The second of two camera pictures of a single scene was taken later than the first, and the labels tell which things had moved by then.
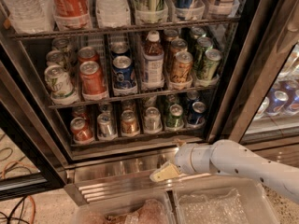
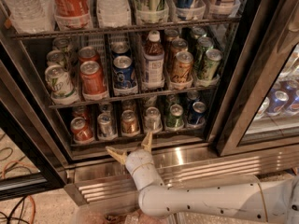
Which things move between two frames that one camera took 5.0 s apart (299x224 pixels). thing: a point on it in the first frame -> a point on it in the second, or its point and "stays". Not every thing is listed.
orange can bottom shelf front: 129,124 stays
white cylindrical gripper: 183,160 -> 136,159
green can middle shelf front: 208,67 stays
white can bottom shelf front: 152,122 stays
